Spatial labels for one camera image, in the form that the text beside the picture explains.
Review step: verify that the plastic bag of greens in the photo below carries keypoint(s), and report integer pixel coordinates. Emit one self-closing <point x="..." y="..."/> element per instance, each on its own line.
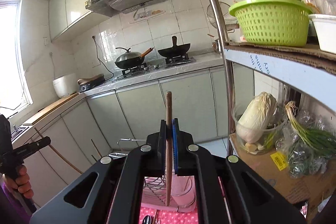
<point x="302" y="161"/>

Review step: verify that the napa cabbage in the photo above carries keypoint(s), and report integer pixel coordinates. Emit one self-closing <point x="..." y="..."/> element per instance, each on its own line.
<point x="257" y="116"/>

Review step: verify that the cardboard shelf liner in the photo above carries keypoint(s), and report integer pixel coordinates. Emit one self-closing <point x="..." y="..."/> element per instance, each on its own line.
<point x="275" y="50"/>

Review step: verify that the green plastic basket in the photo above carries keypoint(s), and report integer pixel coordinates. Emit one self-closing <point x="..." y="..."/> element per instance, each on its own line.
<point x="270" y="24"/>

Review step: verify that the metal skimmer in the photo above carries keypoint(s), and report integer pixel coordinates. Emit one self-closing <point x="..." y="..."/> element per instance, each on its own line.
<point x="220" y="14"/>

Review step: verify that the clear plastic bowl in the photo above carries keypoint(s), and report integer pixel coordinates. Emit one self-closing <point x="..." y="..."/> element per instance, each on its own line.
<point x="282" y="125"/>

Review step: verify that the white wall switch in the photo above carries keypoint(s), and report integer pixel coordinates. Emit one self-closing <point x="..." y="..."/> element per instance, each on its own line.
<point x="46" y="40"/>

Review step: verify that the white plastic box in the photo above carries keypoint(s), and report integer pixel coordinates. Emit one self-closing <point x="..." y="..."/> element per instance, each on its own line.
<point x="325" y="32"/>

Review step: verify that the grey kitchen base cabinets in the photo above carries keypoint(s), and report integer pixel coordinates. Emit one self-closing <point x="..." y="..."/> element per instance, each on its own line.
<point x="141" y="111"/>

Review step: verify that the person's left hand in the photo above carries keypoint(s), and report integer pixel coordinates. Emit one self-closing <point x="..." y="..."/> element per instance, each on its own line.
<point x="23" y="182"/>

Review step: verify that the steel sink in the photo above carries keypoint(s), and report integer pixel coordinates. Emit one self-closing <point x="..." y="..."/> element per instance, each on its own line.
<point x="19" y="132"/>

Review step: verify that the picture wall tile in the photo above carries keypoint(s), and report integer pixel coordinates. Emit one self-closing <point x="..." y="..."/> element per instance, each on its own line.
<point x="147" y="15"/>

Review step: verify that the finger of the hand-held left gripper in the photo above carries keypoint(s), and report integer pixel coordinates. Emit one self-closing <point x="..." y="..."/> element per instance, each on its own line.
<point x="34" y="145"/>

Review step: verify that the black spoon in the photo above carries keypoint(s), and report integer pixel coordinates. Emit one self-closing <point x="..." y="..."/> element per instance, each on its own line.
<point x="146" y="219"/>

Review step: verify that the pink polka-dot towel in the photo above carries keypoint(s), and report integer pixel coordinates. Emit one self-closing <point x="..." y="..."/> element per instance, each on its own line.
<point x="178" y="217"/>

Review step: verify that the pink plastic cup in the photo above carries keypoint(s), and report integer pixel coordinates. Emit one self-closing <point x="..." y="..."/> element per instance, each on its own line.
<point x="183" y="187"/>

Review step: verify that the window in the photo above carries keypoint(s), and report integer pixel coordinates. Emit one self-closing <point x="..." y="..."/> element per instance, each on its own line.
<point x="10" y="56"/>

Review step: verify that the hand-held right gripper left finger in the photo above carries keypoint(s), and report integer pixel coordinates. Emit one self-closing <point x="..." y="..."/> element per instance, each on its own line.
<point x="157" y="155"/>

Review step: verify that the wooden cutting board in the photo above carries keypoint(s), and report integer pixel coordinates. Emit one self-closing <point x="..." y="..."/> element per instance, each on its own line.
<point x="52" y="108"/>

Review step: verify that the green onions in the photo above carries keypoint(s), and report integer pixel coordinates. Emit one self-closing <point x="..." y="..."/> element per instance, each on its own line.
<point x="309" y="134"/>

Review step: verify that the gas stove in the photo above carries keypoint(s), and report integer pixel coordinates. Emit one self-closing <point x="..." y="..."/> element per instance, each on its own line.
<point x="136" y="70"/>

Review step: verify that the steel kettle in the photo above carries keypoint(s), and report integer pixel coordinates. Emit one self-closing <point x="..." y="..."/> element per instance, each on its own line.
<point x="216" y="45"/>

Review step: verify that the garlic pieces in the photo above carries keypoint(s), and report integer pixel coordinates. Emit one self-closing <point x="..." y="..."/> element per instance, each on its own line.
<point x="253" y="148"/>

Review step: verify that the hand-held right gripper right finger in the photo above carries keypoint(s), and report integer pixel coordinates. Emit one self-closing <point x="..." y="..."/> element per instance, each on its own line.
<point x="175" y="150"/>

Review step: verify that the white rice cooker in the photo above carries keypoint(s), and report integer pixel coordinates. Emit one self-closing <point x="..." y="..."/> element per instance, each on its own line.
<point x="64" y="85"/>

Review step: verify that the metal storage shelf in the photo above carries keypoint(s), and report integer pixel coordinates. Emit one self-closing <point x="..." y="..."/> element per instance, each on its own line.
<point x="262" y="61"/>

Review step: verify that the person's left forearm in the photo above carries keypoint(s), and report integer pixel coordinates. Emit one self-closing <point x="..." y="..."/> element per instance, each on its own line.
<point x="10" y="204"/>

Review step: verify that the black wok with lid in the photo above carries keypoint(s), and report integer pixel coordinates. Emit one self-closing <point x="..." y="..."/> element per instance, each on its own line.
<point x="128" y="60"/>

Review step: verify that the pink plastic drip tray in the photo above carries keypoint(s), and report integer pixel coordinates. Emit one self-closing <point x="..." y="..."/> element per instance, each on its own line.
<point x="157" y="207"/>

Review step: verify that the dark wooden chopstick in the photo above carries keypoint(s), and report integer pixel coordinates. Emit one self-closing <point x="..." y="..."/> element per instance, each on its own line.
<point x="155" y="217"/>
<point x="93" y="158"/>

